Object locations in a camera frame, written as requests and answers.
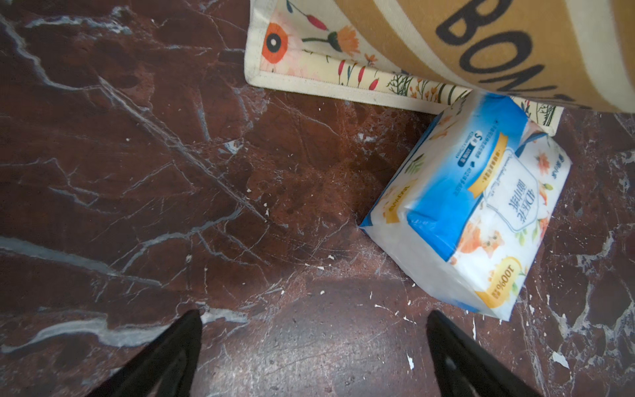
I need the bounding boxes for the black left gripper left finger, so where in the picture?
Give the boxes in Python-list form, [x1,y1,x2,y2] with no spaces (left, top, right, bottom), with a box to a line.
[89,309,203,396]

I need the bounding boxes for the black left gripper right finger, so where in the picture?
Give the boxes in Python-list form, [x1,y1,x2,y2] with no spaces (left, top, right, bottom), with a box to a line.
[427,310,539,396]

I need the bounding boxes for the floral blue tissue pack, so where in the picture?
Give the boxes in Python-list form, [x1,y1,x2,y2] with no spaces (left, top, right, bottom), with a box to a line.
[361,92,572,321]

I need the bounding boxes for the cream floral canvas bag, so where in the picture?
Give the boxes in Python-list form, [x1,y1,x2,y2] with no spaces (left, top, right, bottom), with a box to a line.
[244,1,634,131]

